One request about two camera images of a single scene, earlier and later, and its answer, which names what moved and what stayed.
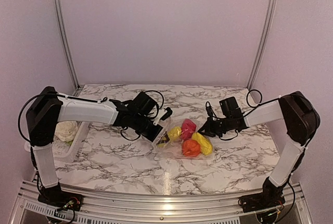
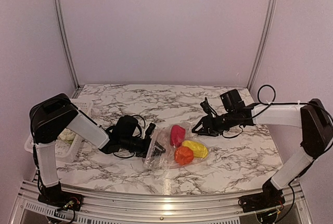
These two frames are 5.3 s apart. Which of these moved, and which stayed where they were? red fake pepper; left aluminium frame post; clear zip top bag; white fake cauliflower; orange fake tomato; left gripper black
Moved: red fake pepper; orange fake tomato; clear zip top bag; left gripper black
Stayed: white fake cauliflower; left aluminium frame post
